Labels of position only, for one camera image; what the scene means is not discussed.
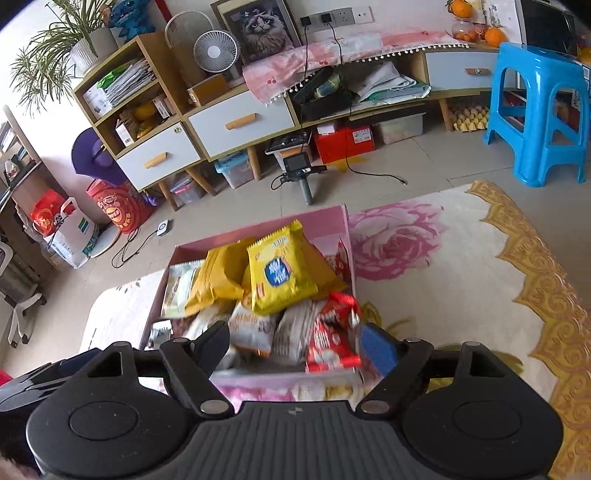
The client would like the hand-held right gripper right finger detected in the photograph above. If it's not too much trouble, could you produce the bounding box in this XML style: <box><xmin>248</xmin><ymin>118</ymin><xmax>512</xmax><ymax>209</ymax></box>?
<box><xmin>356</xmin><ymin>323</ymin><xmax>502</xmax><ymax>415</ymax></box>

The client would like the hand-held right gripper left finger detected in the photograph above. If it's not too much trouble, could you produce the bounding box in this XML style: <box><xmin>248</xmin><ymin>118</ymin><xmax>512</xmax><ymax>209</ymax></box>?
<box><xmin>85</xmin><ymin>320</ymin><xmax>234</xmax><ymax>416</ymax></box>

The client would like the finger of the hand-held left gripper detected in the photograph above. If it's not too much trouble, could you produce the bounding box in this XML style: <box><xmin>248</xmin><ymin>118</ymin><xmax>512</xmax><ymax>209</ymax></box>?
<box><xmin>58</xmin><ymin>351</ymin><xmax>105</xmax><ymax>374</ymax></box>

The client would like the orange-print snack packet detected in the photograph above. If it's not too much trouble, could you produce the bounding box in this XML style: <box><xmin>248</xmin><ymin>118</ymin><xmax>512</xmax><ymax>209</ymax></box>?
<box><xmin>228</xmin><ymin>293</ymin><xmax>279</xmax><ymax>357</ymax></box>

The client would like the red snack packet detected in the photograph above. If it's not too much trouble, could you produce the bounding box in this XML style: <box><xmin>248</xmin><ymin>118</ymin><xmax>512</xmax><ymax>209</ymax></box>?
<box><xmin>333</xmin><ymin>237</ymin><xmax>354</xmax><ymax>284</ymax></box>
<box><xmin>305</xmin><ymin>292</ymin><xmax>364</xmax><ymax>374</ymax></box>

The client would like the silver chocolate packet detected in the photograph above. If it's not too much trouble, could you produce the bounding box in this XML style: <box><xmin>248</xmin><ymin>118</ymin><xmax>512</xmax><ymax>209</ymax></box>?
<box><xmin>147</xmin><ymin>320</ymin><xmax>175</xmax><ymax>352</ymax></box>

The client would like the white pastry packet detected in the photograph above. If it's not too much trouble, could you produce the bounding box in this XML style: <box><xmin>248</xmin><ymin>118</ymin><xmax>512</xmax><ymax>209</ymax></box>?
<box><xmin>161</xmin><ymin>260</ymin><xmax>206</xmax><ymax>320</ymax></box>

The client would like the white printed snack packet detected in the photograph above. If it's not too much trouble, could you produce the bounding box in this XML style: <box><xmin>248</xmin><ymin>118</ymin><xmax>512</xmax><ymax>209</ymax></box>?
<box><xmin>271</xmin><ymin>299</ymin><xmax>320</xmax><ymax>361</ymax></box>

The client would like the yellow blue-label snack packet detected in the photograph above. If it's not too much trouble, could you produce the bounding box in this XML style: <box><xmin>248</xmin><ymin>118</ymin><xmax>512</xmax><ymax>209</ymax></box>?
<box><xmin>246</xmin><ymin>220</ymin><xmax>320</xmax><ymax>317</ymax></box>

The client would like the pink cardboard box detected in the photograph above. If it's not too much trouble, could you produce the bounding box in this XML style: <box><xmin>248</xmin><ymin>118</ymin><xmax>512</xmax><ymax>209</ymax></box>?
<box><xmin>139</xmin><ymin>204</ymin><xmax>366</xmax><ymax>402</ymax></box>

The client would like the floral blanket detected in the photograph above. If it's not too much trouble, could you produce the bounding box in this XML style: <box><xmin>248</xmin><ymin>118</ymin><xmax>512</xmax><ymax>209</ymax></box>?
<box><xmin>78</xmin><ymin>179</ymin><xmax>591</xmax><ymax>480</ymax></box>

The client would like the office chair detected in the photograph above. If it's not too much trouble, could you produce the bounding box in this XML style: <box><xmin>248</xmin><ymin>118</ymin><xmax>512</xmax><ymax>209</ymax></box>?
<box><xmin>0</xmin><ymin>233</ymin><xmax>48</xmax><ymax>348</ymax></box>

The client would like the white shopping bag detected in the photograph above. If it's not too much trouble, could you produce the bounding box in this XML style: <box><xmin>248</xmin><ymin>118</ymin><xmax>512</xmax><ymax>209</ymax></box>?
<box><xmin>43</xmin><ymin>198</ymin><xmax>100</xmax><ymax>270</ymax></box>

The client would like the round white floor scale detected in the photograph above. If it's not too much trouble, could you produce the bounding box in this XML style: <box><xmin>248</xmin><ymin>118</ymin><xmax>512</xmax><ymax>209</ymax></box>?
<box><xmin>89</xmin><ymin>225</ymin><xmax>122</xmax><ymax>259</ymax></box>

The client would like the red gift bag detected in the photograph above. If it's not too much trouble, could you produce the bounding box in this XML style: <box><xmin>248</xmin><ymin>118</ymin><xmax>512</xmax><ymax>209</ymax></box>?
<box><xmin>31</xmin><ymin>189</ymin><xmax>77</xmax><ymax>236</ymax></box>

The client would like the red printed drum box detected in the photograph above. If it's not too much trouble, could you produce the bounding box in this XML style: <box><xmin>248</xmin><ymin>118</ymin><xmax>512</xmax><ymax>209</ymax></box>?
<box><xmin>86</xmin><ymin>180</ymin><xmax>156</xmax><ymax>234</ymax></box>

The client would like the clear storage box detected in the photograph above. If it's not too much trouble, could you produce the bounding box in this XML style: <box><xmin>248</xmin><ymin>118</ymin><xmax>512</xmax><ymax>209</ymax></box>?
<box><xmin>168</xmin><ymin>173</ymin><xmax>206</xmax><ymax>206</ymax></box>
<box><xmin>372</xmin><ymin>113</ymin><xmax>426</xmax><ymax>145</ymax></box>

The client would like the blue-lid storage box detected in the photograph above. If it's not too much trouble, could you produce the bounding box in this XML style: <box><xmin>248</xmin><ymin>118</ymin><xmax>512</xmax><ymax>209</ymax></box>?
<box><xmin>214</xmin><ymin>154</ymin><xmax>256</xmax><ymax>189</ymax></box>

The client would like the wooden TV stand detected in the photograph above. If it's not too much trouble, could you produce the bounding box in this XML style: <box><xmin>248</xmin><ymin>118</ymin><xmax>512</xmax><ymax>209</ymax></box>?
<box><xmin>185</xmin><ymin>46</ymin><xmax>518</xmax><ymax>182</ymax></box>

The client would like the wooden storage rack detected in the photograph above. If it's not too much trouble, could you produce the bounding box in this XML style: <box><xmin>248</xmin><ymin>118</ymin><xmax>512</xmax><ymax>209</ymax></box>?
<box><xmin>0</xmin><ymin>106</ymin><xmax>61</xmax><ymax>250</ymax></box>

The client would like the red cardboard box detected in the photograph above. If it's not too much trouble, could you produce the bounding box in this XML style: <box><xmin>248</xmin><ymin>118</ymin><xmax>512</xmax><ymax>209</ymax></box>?
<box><xmin>313</xmin><ymin>124</ymin><xmax>376</xmax><ymax>165</ymax></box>

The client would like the black electronic device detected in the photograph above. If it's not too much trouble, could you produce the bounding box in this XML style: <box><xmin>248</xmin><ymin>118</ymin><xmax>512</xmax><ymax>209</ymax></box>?
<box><xmin>264</xmin><ymin>130</ymin><xmax>315</xmax><ymax>157</ymax></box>

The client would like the small white carton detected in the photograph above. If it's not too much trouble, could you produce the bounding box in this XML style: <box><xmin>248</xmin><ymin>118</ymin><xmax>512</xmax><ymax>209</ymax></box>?
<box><xmin>115</xmin><ymin>119</ymin><xmax>136</xmax><ymax>147</ymax></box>

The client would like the yellow fruit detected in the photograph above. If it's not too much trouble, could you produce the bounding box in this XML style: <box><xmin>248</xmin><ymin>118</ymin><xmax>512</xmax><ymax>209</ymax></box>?
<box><xmin>131</xmin><ymin>102</ymin><xmax>162</xmax><ymax>138</ymax></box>

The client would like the small brown carton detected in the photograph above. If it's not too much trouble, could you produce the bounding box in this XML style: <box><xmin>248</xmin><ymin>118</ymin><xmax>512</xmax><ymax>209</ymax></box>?
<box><xmin>151</xmin><ymin>95</ymin><xmax>180</xmax><ymax>121</ymax></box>

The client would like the yellow egg carton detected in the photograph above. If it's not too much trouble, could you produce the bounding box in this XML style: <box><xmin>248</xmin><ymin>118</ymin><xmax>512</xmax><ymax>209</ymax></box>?
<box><xmin>450</xmin><ymin>104</ymin><xmax>491</xmax><ymax>133</ymax></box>

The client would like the black bag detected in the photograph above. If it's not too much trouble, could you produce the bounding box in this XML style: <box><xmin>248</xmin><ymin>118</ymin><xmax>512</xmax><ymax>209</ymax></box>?
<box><xmin>293</xmin><ymin>67</ymin><xmax>354</xmax><ymax>122</ymax></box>

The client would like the brown cardboard box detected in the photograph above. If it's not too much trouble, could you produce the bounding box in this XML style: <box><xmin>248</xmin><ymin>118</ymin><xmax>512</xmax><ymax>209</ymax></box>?
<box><xmin>187</xmin><ymin>74</ymin><xmax>230</xmax><ymax>108</ymax></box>

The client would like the white product box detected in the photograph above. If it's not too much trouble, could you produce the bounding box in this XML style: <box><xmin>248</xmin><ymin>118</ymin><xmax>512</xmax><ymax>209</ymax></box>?
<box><xmin>82</xmin><ymin>87</ymin><xmax>114</xmax><ymax>120</ymax></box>

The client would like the pile of white papers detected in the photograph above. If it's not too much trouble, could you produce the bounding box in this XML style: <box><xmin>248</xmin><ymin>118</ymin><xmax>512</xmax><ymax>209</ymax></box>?
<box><xmin>353</xmin><ymin>60</ymin><xmax>430</xmax><ymax>105</ymax></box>

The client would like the wooden shelf cabinet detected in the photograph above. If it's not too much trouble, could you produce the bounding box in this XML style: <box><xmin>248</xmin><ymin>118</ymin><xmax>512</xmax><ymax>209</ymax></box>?
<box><xmin>71</xmin><ymin>32</ymin><xmax>218</xmax><ymax>210</ymax></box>

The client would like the stack of magazines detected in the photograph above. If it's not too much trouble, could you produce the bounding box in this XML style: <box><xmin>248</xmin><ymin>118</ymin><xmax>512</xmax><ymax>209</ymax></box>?
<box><xmin>99</xmin><ymin>58</ymin><xmax>157</xmax><ymax>108</ymax></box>

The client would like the white desk fan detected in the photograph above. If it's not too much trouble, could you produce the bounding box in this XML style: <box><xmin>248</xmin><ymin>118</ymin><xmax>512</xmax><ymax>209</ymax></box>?
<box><xmin>192</xmin><ymin>29</ymin><xmax>242</xmax><ymax>90</ymax></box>

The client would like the pink floral cloth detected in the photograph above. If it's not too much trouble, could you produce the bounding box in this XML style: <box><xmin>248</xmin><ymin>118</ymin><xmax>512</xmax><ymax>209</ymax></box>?
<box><xmin>241</xmin><ymin>28</ymin><xmax>471</xmax><ymax>106</ymax></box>

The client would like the potted spider plant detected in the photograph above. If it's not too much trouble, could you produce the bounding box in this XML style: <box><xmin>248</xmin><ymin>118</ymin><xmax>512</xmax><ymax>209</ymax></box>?
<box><xmin>10</xmin><ymin>0</ymin><xmax>122</xmax><ymax>118</ymax></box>

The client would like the white round fan guard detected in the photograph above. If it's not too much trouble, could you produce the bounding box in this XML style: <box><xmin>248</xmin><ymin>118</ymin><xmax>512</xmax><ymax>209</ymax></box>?
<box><xmin>165</xmin><ymin>10</ymin><xmax>214</xmax><ymax>52</ymax></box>

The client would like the framed cat picture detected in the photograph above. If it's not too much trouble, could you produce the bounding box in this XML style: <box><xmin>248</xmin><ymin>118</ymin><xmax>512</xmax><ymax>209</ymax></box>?
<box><xmin>210</xmin><ymin>0</ymin><xmax>304</xmax><ymax>65</ymax></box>

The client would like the blue plastic stool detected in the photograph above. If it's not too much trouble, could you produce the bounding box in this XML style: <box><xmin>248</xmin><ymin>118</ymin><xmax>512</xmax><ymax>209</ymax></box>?
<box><xmin>483</xmin><ymin>41</ymin><xmax>591</xmax><ymax>188</ymax></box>

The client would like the glass jar of tangerines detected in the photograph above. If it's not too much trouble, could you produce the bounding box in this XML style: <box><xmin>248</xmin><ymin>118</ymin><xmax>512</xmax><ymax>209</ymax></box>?
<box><xmin>451</xmin><ymin>17</ymin><xmax>481</xmax><ymax>42</ymax></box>

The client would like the blue plush toy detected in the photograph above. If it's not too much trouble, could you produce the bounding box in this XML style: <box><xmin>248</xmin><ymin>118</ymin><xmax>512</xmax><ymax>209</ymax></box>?
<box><xmin>107</xmin><ymin>0</ymin><xmax>158</xmax><ymax>38</ymax></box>

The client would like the black microwave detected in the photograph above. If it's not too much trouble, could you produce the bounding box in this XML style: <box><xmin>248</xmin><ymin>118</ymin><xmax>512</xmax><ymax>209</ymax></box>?
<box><xmin>519</xmin><ymin>0</ymin><xmax>578</xmax><ymax>56</ymax></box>

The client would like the black camera gimbal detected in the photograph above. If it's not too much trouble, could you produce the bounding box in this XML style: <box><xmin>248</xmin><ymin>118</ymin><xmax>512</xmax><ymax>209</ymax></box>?
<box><xmin>271</xmin><ymin>154</ymin><xmax>329</xmax><ymax>207</ymax></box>

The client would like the white drawer wooden handle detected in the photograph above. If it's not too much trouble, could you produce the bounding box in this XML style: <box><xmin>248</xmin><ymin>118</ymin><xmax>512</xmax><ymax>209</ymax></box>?
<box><xmin>115</xmin><ymin>121</ymin><xmax>203</xmax><ymax>191</ymax></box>
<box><xmin>187</xmin><ymin>84</ymin><xmax>296</xmax><ymax>160</ymax></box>
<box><xmin>424</xmin><ymin>48</ymin><xmax>502</xmax><ymax>92</ymax></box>

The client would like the wall power outlet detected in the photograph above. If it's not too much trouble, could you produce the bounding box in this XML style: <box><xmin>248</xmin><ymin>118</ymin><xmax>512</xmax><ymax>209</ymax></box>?
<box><xmin>300</xmin><ymin>6</ymin><xmax>374</xmax><ymax>30</ymax></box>

